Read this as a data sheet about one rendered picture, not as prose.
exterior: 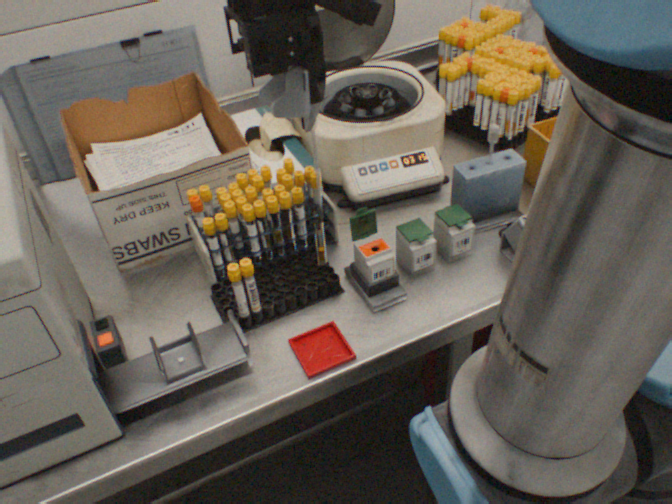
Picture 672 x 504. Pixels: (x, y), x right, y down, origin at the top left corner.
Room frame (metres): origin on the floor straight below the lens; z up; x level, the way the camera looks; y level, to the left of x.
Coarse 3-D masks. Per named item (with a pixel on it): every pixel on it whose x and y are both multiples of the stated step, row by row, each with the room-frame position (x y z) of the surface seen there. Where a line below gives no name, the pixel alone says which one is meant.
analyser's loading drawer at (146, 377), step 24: (192, 336) 0.50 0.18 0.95; (216, 336) 0.52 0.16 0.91; (240, 336) 0.50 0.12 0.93; (144, 360) 0.49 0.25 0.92; (168, 360) 0.49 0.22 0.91; (192, 360) 0.49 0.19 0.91; (216, 360) 0.48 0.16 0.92; (240, 360) 0.48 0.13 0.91; (120, 384) 0.46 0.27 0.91; (144, 384) 0.46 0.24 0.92; (168, 384) 0.45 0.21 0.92; (120, 408) 0.43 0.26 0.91
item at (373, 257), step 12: (360, 240) 0.64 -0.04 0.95; (372, 240) 0.64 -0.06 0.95; (360, 252) 0.62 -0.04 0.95; (372, 252) 0.61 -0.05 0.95; (384, 252) 0.61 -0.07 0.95; (360, 264) 0.62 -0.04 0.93; (372, 264) 0.60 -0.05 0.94; (384, 264) 0.60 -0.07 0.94; (372, 276) 0.60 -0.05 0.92; (384, 276) 0.60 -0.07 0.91
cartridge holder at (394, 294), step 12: (348, 276) 0.64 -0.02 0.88; (360, 276) 0.61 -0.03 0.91; (396, 276) 0.61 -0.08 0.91; (360, 288) 0.61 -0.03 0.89; (372, 288) 0.59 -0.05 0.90; (384, 288) 0.60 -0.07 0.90; (396, 288) 0.60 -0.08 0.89; (372, 300) 0.58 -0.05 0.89; (384, 300) 0.58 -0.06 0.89; (396, 300) 0.59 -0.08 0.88
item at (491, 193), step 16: (480, 160) 0.77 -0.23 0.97; (496, 160) 0.77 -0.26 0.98; (512, 160) 0.76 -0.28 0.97; (464, 176) 0.73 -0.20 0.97; (480, 176) 0.73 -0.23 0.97; (496, 176) 0.74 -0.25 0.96; (512, 176) 0.75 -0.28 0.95; (464, 192) 0.73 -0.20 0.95; (480, 192) 0.74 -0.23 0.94; (496, 192) 0.74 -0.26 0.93; (512, 192) 0.75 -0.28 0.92; (464, 208) 0.73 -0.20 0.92; (480, 208) 0.74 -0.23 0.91; (496, 208) 0.74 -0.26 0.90; (512, 208) 0.75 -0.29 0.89; (480, 224) 0.73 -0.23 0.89; (496, 224) 0.73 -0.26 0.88
